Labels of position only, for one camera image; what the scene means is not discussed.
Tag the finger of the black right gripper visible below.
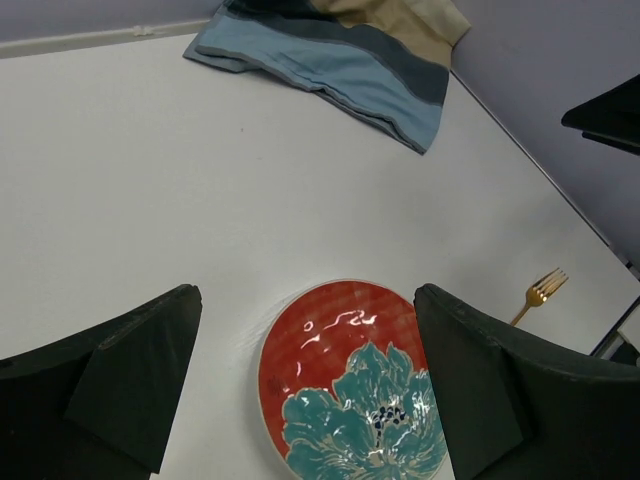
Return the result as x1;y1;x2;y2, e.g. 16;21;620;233
561;75;640;154

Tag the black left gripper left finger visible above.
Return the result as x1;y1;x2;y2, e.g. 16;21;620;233
1;284;202;480

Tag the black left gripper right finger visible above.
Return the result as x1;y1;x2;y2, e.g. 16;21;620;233
414;284;639;479

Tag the gold fork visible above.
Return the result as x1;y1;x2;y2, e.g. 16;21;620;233
510;268;569;326

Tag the red floral ceramic plate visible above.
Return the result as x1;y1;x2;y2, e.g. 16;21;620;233
257;279;448;479

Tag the striped blue beige placemat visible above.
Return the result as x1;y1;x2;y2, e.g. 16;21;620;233
183;0;471;154

